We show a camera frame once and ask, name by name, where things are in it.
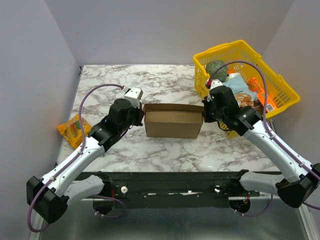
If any green round melon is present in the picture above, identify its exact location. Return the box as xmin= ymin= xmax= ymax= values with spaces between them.
xmin=205 ymin=60 xmax=228 ymax=82

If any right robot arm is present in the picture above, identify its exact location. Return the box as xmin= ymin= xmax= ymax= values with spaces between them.
xmin=202 ymin=85 xmax=320 ymax=208

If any purple cable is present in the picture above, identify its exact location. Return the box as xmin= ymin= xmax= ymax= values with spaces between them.
xmin=209 ymin=60 xmax=320 ymax=217
xmin=27 ymin=84 xmax=126 ymax=233

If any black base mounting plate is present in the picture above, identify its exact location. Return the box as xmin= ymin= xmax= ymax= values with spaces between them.
xmin=51 ymin=171 xmax=292 ymax=210

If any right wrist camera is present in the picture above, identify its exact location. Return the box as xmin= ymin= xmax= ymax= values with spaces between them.
xmin=205 ymin=79 xmax=223 ymax=90

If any orange snack box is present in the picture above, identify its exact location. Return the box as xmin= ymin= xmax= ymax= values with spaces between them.
xmin=246 ymin=77 xmax=278 ymax=113

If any orange candy bag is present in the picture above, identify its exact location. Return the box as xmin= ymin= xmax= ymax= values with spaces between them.
xmin=57 ymin=114 xmax=83 ymax=149

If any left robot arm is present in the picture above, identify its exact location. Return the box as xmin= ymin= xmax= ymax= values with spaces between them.
xmin=26 ymin=96 xmax=144 ymax=224

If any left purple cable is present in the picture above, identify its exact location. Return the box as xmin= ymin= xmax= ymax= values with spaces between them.
xmin=27 ymin=84 xmax=126 ymax=233

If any light blue snack pouch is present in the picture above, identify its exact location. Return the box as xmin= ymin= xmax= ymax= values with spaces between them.
xmin=223 ymin=75 xmax=258 ymax=108

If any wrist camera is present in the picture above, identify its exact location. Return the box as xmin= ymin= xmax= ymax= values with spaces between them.
xmin=123 ymin=86 xmax=144 ymax=109
xmin=205 ymin=79 xmax=223 ymax=90

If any white orange bottle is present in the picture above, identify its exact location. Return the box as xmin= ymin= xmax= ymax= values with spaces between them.
xmin=225 ymin=72 xmax=241 ymax=82

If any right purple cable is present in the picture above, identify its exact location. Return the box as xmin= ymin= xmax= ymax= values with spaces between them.
xmin=209 ymin=60 xmax=320 ymax=217

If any yellow plastic basket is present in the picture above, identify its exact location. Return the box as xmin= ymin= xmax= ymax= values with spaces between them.
xmin=192 ymin=39 xmax=301 ymax=140

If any brown cardboard box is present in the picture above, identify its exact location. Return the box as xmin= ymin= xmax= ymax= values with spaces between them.
xmin=143 ymin=103 xmax=204 ymax=139

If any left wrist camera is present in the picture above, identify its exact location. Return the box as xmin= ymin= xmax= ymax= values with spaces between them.
xmin=123 ymin=86 xmax=144 ymax=109

